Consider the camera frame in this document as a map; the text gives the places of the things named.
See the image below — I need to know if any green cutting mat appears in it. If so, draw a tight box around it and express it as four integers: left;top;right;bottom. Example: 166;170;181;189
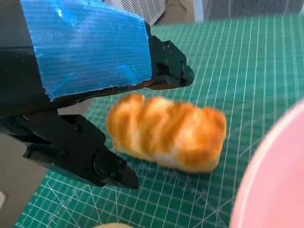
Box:
13;15;304;228

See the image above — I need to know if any round toy bread bun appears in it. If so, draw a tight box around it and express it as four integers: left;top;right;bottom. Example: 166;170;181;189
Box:
91;222;135;228

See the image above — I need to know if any white cabinet with mesh door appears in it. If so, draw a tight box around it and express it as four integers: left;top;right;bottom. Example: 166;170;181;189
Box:
193;0;304;24

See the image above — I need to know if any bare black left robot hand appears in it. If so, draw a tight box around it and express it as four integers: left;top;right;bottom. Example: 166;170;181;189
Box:
0;0;195;190

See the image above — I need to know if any white cabinet with perforated side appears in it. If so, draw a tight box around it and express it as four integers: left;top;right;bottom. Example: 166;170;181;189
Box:
111;0;167;26

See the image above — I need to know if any braided toy bread loaf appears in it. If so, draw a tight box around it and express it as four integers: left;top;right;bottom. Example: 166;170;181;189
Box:
106;93;228;173

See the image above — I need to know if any pink bowl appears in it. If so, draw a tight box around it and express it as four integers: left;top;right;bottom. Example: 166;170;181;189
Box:
229;98;304;228

